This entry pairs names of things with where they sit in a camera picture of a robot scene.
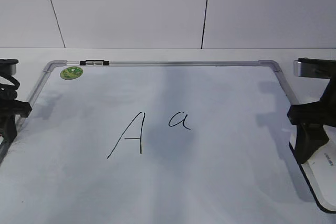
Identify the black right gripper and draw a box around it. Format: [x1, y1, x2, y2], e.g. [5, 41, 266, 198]
[287, 78, 335, 164]

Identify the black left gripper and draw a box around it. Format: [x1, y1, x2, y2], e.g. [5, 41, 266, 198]
[1, 88, 32, 143]

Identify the white whiteboard eraser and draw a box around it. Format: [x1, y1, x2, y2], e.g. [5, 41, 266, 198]
[288, 140, 336, 214]

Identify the round green magnet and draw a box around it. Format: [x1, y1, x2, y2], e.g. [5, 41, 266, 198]
[60, 66, 83, 80]

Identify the black and clear board clip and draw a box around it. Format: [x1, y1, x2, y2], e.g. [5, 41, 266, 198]
[79, 60, 110, 66]

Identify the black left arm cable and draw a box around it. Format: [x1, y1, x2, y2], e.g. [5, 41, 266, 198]
[0, 74, 21, 99]

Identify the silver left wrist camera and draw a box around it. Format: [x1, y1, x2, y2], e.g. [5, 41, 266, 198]
[0, 59, 19, 76]

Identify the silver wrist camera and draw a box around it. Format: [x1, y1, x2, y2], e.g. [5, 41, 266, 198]
[293, 58, 335, 79]
[0, 59, 19, 76]

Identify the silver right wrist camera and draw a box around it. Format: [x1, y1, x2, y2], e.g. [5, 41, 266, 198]
[293, 58, 335, 79]

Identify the white board with grey frame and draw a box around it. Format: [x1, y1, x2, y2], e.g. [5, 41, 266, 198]
[1, 66, 334, 223]

